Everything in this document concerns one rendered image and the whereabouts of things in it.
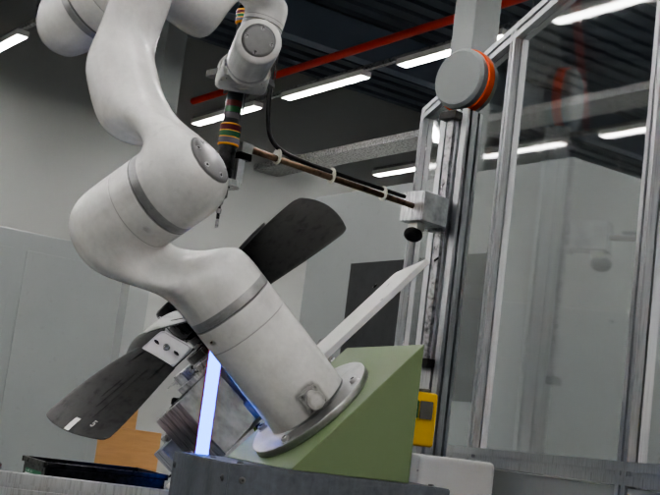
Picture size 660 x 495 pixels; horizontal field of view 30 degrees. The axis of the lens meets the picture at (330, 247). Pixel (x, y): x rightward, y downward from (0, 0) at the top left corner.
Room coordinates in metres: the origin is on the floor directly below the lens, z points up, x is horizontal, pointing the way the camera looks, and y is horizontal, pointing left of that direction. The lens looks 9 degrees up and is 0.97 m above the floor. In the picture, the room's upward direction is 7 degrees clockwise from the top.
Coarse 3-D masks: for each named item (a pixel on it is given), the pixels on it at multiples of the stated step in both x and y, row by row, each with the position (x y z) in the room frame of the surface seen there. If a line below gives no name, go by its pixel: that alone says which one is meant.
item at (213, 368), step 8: (208, 360) 2.06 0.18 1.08; (216, 360) 2.06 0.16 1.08; (208, 368) 2.06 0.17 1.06; (216, 368) 2.06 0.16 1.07; (208, 376) 2.06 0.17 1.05; (216, 376) 2.06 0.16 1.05; (208, 384) 2.06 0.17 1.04; (216, 384) 2.07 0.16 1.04; (208, 392) 2.06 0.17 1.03; (216, 392) 2.07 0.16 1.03; (208, 400) 2.06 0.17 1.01; (208, 408) 2.06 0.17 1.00; (200, 416) 2.06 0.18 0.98; (208, 416) 2.06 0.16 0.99; (200, 424) 2.06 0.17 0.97; (208, 424) 2.06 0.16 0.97; (200, 432) 2.06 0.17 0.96; (208, 432) 2.06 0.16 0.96; (200, 440) 2.06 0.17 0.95; (208, 440) 2.07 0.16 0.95; (200, 448) 2.06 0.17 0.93; (208, 448) 2.07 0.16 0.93
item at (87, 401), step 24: (120, 360) 2.46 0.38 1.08; (144, 360) 2.44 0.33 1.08; (96, 384) 2.43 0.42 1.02; (120, 384) 2.41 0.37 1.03; (144, 384) 2.40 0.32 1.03; (72, 408) 2.41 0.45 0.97; (96, 408) 2.38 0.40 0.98; (120, 408) 2.36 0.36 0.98; (72, 432) 2.35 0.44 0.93; (96, 432) 2.32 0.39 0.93
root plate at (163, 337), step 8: (160, 336) 2.49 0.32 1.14; (168, 336) 2.48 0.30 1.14; (152, 344) 2.48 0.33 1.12; (160, 344) 2.47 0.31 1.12; (168, 344) 2.47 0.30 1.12; (176, 344) 2.47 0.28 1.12; (184, 344) 2.46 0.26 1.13; (152, 352) 2.46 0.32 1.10; (160, 352) 2.46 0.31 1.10; (168, 352) 2.46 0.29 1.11; (184, 352) 2.45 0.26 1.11; (168, 360) 2.44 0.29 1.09; (176, 360) 2.44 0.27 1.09
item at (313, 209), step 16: (288, 208) 2.34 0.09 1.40; (304, 208) 2.37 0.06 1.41; (320, 208) 2.40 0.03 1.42; (272, 224) 2.37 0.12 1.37; (288, 224) 2.40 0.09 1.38; (304, 224) 2.42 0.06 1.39; (320, 224) 2.45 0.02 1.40; (336, 224) 2.47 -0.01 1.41; (256, 240) 2.40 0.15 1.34; (272, 240) 2.42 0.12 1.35; (288, 240) 2.44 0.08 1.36; (304, 240) 2.46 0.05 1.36; (320, 240) 2.49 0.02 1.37; (256, 256) 2.45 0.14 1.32; (272, 256) 2.46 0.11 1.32; (288, 256) 2.48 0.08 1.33; (304, 256) 2.50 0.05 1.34; (272, 272) 2.50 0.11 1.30; (288, 272) 2.52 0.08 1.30
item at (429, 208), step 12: (408, 192) 2.83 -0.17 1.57; (420, 192) 2.80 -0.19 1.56; (420, 204) 2.80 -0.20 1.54; (432, 204) 2.82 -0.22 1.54; (444, 204) 2.85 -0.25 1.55; (408, 216) 2.82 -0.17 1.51; (420, 216) 2.80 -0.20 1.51; (432, 216) 2.82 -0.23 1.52; (444, 216) 2.85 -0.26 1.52; (432, 228) 2.89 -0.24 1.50; (444, 228) 2.87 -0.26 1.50
